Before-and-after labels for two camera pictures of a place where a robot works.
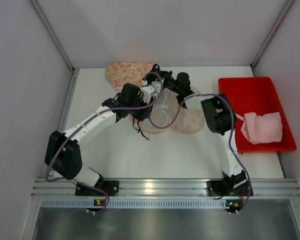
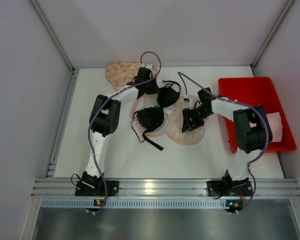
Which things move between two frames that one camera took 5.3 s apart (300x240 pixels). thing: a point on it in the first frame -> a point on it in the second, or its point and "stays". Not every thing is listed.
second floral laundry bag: x=119 y=73 stays
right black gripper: x=158 y=76 -> x=192 y=119
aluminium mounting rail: x=51 y=188 stays
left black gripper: x=141 y=116 -> x=151 y=88
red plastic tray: x=256 y=94 stays
